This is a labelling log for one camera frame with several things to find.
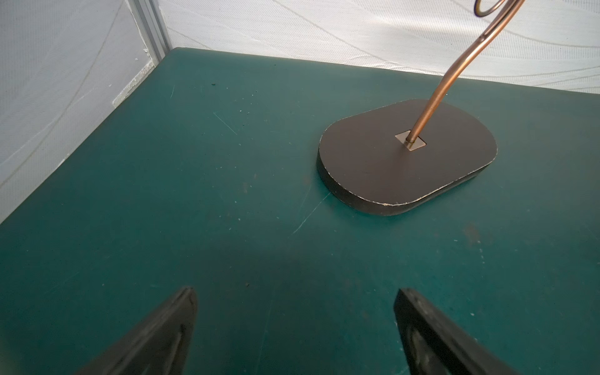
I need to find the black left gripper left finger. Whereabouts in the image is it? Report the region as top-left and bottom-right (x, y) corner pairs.
(77, 287), (198, 374)

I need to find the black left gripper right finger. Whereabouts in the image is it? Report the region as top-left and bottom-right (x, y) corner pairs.
(394, 288), (517, 375)

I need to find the copper wire glass stand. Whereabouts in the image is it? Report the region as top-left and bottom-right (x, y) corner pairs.
(317, 0), (523, 216)

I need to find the aluminium corner frame post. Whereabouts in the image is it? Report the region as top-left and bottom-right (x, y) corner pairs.
(127, 0), (173, 66)

